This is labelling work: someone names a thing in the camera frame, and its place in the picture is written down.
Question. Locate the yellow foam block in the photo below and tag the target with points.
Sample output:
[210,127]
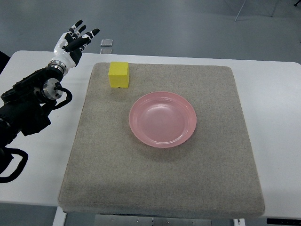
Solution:
[119,74]

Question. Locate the lower floor outlet plate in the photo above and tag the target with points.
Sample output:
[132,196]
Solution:
[106,51]

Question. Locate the pink plate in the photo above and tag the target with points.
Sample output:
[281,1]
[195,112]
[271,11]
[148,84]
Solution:
[162,119]

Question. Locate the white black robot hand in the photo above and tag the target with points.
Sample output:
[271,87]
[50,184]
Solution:
[69,48]

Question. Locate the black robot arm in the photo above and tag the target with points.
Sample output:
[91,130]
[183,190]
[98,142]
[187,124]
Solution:
[26,108]

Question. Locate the metal chair legs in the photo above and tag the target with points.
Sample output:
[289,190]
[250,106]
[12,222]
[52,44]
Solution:
[269,8]

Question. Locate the beige fabric mat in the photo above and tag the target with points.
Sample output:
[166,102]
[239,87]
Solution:
[211,175]

